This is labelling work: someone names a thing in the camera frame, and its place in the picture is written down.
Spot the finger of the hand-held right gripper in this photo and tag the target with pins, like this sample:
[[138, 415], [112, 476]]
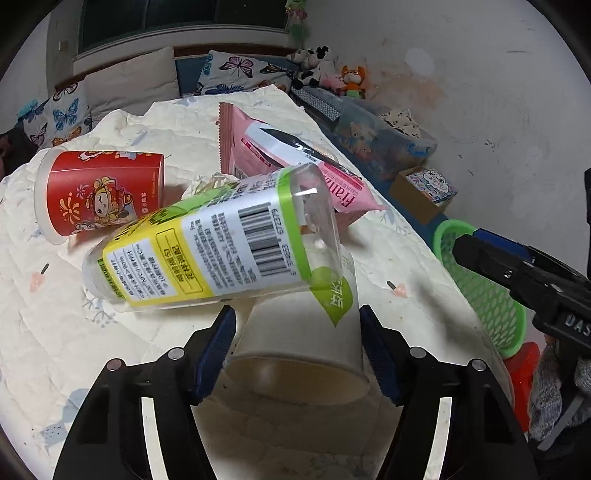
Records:
[[489, 263], [501, 242]]

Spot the red cartoon paper cup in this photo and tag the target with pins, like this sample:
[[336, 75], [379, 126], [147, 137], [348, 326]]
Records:
[[101, 194]]

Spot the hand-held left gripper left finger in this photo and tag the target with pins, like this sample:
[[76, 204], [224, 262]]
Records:
[[217, 350]]

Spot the spotted white cloth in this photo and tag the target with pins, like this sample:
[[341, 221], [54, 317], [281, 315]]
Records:
[[401, 121]]

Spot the long patterned box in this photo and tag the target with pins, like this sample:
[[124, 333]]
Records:
[[318, 104]]

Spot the cow plush toy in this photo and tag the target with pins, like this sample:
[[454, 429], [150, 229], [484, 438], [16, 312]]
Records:
[[323, 60]]

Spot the pink wafer packet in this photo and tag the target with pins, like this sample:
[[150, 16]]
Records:
[[351, 194]]

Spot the grey white plush toy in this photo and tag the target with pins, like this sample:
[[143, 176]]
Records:
[[298, 55]]

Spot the colourful children's book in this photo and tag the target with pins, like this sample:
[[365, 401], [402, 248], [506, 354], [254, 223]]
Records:
[[431, 184]]

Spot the beige pillow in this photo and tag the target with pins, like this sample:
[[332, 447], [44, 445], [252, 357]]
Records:
[[134, 81]]

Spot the hanging flower decoration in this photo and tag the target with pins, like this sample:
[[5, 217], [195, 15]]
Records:
[[295, 11]]

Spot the cardboard box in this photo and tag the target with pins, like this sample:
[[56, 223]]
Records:
[[411, 203]]

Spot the orange fox plush toy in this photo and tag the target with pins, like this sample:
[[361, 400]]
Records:
[[353, 78]]

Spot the red plastic stool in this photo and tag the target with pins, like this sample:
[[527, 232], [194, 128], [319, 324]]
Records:
[[521, 374]]

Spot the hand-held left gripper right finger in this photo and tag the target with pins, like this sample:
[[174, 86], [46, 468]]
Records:
[[378, 355]]

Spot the clear cup green yellow label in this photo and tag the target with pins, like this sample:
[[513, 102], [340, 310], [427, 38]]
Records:
[[207, 249]]

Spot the pink zigzag-edged snack bag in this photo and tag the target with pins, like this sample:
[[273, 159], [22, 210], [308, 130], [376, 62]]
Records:
[[235, 138]]

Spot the white paper cup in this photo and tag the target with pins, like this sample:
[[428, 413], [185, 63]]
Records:
[[300, 341]]

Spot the dark clothes pile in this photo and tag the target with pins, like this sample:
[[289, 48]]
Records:
[[9, 147]]

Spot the dark window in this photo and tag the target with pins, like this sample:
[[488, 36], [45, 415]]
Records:
[[184, 14]]

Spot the green plastic basket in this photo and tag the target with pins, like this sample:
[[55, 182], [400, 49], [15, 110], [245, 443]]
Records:
[[489, 295]]

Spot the white butterfly pillow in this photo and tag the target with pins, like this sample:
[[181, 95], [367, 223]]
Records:
[[60, 115], [240, 69]]

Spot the person's right hand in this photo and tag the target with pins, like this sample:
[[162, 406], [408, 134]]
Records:
[[545, 392]]

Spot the teal fabric item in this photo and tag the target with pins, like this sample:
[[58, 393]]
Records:
[[27, 108]]

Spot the clear plastic storage box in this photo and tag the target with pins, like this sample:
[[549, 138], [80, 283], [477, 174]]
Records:
[[369, 143]]

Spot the pink plush toy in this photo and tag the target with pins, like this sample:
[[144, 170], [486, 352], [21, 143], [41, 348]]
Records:
[[331, 81]]

